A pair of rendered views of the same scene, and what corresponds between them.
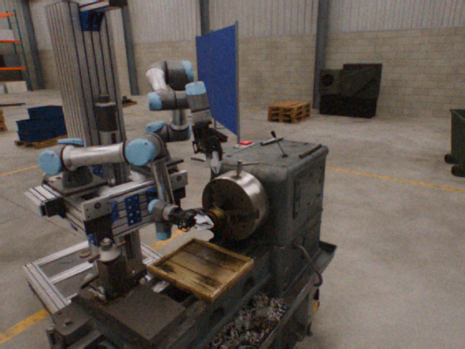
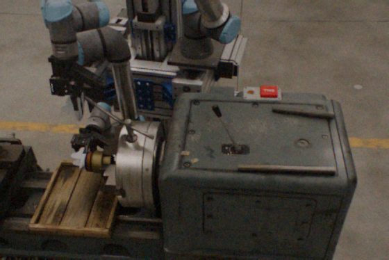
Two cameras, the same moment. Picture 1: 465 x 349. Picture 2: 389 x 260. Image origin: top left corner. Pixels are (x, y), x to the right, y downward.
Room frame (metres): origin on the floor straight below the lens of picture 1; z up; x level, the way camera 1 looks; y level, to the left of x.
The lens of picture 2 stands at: (1.04, -1.11, 2.20)
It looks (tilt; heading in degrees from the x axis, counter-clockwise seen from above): 43 degrees down; 63
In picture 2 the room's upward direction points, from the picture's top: 3 degrees counter-clockwise
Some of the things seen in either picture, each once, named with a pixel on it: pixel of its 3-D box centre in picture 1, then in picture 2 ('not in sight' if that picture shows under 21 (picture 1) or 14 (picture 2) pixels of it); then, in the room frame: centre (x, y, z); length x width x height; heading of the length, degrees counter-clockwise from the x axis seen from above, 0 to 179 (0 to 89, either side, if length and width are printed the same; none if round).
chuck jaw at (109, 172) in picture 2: (240, 215); (114, 179); (1.32, -0.02, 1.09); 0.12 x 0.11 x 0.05; 54
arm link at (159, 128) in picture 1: (157, 133); (197, 16); (1.95, 0.46, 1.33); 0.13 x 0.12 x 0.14; 107
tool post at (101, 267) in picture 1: (112, 267); not in sight; (0.98, 0.43, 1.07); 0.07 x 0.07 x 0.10; 54
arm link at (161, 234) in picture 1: (163, 226); (108, 133); (1.43, 0.35, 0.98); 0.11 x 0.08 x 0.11; 175
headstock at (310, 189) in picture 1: (271, 183); (251, 170); (1.78, -0.21, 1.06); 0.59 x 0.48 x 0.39; 144
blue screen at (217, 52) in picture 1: (213, 81); not in sight; (8.35, 0.47, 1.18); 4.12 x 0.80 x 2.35; 16
